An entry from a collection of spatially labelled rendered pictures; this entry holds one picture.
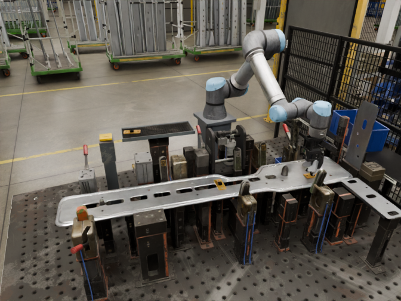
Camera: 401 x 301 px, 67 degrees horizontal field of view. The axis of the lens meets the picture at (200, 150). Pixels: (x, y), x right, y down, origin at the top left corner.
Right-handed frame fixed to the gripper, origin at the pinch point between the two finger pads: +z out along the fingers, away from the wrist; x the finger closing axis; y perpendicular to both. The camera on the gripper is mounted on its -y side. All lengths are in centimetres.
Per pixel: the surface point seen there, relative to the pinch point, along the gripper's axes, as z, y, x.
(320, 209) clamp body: 6.2, 8.3, 19.4
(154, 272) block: 27, 82, 14
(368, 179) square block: 2.2, -23.4, 10.9
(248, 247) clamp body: 22.6, 40.2, 16.5
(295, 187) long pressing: 2.6, 13.4, 5.9
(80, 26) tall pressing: 29, 162, -956
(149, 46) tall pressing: 61, -14, -726
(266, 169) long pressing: 2.2, 19.5, -11.1
